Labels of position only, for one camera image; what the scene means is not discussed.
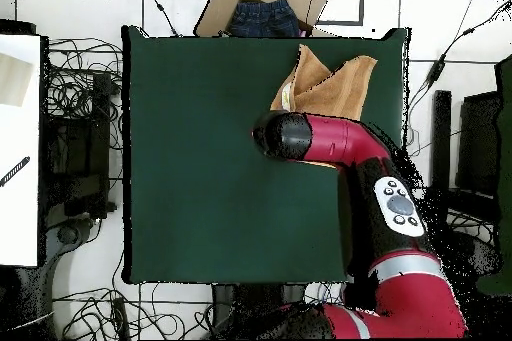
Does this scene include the dark green tablecloth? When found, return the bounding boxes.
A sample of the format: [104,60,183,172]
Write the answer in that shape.
[121,25,412,285]

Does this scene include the white side table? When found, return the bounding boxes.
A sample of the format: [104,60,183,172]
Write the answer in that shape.
[0,33,42,268]

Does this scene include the black floor frame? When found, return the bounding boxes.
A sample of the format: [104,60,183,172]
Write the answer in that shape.
[306,0,366,27]

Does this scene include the black equipment stand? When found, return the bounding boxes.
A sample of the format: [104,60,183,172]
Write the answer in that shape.
[41,71,118,230]

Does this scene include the black cable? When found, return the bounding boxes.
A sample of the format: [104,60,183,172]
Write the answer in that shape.
[406,0,512,126]
[137,0,181,37]
[53,284,214,341]

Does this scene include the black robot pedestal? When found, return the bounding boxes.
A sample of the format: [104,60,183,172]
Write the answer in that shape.
[211,283,321,341]

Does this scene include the orange terry towel white tag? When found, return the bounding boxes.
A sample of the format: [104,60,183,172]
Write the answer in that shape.
[269,43,379,170]

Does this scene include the brown cardboard box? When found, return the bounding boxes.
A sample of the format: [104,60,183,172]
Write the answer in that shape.
[193,0,331,39]

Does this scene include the beige paper sheet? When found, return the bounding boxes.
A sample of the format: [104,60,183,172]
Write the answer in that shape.
[0,52,34,108]

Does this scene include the dark blue jeans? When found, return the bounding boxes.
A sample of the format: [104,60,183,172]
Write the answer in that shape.
[228,0,302,39]

